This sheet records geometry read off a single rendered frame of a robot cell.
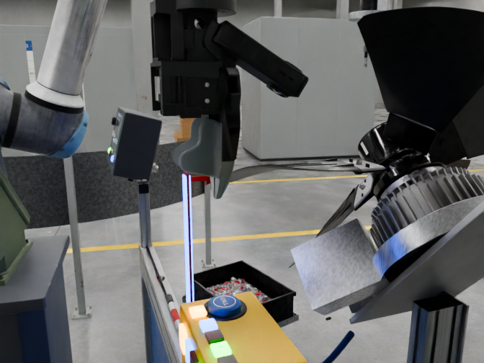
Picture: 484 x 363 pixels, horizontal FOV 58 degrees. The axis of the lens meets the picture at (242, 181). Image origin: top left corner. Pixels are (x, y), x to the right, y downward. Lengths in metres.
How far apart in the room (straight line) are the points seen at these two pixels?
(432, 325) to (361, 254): 0.21
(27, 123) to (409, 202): 0.74
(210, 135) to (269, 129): 6.61
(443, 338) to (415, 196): 0.33
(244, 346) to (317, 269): 0.41
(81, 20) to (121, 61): 5.89
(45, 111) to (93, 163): 1.61
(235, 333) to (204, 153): 0.20
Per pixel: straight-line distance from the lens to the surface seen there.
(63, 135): 0.98
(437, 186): 0.81
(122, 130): 1.30
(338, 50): 7.42
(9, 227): 0.92
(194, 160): 0.46
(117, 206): 2.65
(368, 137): 0.93
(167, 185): 2.80
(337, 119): 7.45
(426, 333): 0.97
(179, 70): 0.44
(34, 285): 0.85
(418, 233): 0.75
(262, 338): 0.51
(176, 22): 0.46
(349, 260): 0.86
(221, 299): 0.56
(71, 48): 0.94
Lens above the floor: 1.35
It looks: 14 degrees down
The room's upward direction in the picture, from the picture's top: straight up
